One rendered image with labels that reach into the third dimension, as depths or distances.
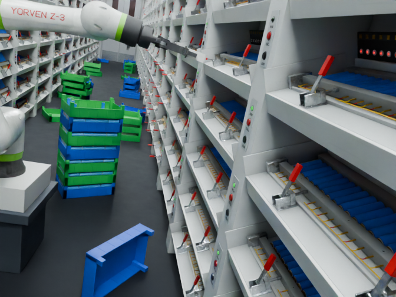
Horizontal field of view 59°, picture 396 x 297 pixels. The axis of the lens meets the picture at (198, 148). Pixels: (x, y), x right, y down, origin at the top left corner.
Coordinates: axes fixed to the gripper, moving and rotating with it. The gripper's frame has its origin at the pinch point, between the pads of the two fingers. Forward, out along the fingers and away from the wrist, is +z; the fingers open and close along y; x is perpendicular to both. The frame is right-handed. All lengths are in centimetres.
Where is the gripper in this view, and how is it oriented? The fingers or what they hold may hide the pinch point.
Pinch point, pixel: (195, 55)
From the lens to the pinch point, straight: 128.0
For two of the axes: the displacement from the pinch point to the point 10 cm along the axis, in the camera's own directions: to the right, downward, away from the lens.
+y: 1.8, 3.2, -9.3
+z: 9.2, 2.7, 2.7
